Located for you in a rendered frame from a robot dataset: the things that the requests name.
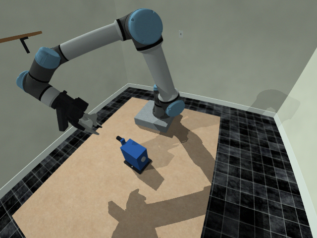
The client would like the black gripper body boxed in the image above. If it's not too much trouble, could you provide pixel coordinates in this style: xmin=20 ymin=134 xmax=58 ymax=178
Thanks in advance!
xmin=51 ymin=90 xmax=89 ymax=121

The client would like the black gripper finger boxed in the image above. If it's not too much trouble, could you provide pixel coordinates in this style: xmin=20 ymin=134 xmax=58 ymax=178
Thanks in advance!
xmin=82 ymin=113 xmax=102 ymax=128
xmin=68 ymin=119 xmax=99 ymax=135

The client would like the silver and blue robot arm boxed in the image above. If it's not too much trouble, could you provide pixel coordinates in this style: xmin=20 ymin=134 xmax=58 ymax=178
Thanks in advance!
xmin=16 ymin=8 xmax=185 ymax=119

